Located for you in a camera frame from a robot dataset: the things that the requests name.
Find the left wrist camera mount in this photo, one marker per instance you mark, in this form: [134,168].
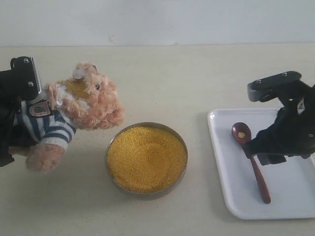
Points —
[22,80]

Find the pink teddy bear striped sweater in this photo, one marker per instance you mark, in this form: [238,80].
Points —
[87,100]

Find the white rectangular tray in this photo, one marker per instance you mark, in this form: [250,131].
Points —
[282,191]

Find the round metal dish of millet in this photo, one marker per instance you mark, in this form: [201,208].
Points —
[146,159]

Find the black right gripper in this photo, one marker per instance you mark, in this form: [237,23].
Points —
[295,129]

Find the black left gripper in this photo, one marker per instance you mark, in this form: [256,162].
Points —
[12,137]

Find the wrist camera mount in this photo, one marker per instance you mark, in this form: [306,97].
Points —
[264,89]
[22,80]

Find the dark red wooden spoon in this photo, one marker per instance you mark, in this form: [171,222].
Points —
[242,133]

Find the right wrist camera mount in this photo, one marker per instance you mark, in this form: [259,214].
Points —
[264,89]

